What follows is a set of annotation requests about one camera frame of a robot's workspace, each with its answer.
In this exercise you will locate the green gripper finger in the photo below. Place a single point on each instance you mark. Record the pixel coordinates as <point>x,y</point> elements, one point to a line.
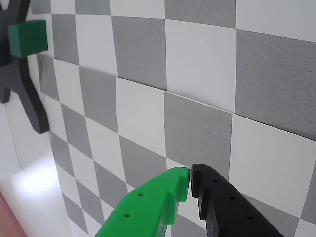
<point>145,207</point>

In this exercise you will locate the black cross-shaped stand base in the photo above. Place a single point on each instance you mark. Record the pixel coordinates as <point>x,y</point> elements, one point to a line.
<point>24,93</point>

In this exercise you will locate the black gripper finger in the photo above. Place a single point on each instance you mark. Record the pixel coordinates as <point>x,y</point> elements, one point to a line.
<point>227,209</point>

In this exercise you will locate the grey white checkerboard mat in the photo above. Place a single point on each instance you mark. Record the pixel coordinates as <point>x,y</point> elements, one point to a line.
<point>197,86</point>

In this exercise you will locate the green dice cube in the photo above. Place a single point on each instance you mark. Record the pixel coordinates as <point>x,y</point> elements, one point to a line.
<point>27,37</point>

